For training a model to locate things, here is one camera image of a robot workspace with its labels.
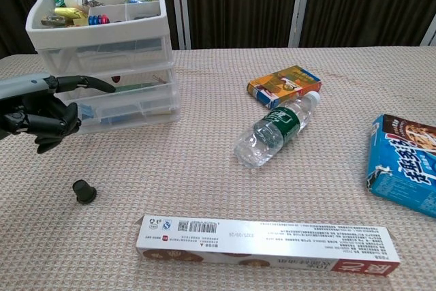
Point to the grey metal screen frame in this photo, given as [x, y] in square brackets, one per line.
[301, 4]
[429, 33]
[180, 4]

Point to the coloured clips row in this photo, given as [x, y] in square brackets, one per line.
[98, 19]

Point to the orange yellow snack box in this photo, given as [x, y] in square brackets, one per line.
[282, 83]

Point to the clear water bottle green label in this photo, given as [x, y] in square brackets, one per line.
[272, 131]

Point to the clear drawer under tray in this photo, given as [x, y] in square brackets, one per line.
[102, 59]

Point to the white plastic drawer organizer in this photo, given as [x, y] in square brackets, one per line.
[102, 33]

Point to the clear lowest drawer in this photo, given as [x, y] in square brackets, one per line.
[136, 114]

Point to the colourful snack packet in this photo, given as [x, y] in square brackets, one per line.
[52, 22]

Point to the long white red box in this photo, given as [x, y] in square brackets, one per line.
[265, 240]

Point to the small black cap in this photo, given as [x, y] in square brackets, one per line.
[83, 191]

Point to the blue cookie box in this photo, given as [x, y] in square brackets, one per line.
[405, 168]

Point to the yellow wrapper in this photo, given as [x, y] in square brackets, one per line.
[69, 13]

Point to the beige woven tablecloth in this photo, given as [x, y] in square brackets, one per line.
[204, 185]

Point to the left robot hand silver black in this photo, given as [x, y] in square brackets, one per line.
[41, 114]

